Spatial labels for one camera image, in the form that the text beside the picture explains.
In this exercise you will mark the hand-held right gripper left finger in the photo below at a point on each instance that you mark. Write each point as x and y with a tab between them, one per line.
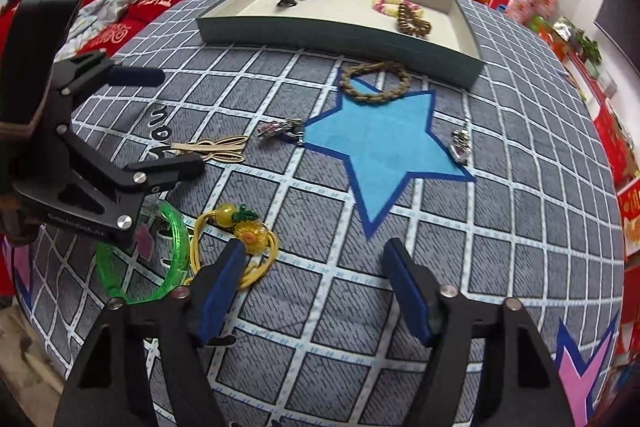
220	297

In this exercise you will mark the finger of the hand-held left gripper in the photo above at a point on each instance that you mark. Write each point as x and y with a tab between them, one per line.
167	169
135	77

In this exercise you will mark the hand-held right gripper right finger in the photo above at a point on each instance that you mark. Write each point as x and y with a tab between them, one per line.
410	302

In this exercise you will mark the beige hair clip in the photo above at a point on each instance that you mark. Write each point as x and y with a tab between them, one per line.
215	147

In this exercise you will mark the grey-green cardboard box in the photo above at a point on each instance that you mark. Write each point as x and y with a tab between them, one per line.
340	14

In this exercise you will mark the person's left hand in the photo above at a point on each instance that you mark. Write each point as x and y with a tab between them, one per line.
15	227

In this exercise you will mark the green transparent bangle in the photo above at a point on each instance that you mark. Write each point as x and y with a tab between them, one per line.
177	237

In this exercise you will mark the pale blue garment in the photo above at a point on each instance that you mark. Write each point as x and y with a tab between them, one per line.
107	7

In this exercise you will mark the purple rhinestone hair clip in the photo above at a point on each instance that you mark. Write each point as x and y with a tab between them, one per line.
280	129

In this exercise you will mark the grey checked star table cloth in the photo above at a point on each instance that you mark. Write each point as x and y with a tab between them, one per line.
380	142

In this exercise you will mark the silver rhinestone hair clip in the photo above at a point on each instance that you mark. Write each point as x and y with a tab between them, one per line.
460	147

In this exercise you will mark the orange snack box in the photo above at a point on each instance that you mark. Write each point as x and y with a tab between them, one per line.
631	217

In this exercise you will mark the green potted plant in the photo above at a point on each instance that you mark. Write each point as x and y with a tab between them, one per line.
587	47

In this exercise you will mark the black wall television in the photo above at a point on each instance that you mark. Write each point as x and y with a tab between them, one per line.
620	7

